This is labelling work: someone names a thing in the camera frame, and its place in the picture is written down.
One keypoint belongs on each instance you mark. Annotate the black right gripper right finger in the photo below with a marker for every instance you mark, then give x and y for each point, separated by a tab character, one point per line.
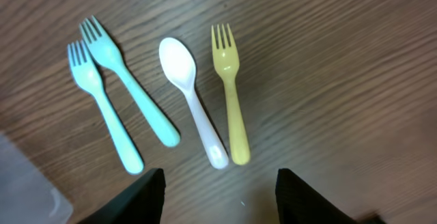
299	203

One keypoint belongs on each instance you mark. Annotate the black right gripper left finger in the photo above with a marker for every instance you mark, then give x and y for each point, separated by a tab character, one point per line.
142	202

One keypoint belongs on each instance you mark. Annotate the clear plastic container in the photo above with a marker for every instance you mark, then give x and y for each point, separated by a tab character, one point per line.
27	196

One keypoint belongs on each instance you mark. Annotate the yellow plastic fork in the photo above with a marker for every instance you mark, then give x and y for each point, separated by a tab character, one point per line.
226	63

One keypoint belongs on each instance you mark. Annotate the light blue plastic fork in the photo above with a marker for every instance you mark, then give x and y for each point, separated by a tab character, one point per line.
88	78

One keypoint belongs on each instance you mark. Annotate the white plastic spoon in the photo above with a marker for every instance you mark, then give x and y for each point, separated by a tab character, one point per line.
179	67

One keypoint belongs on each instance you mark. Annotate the teal plastic fork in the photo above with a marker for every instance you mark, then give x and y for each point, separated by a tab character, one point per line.
106	53

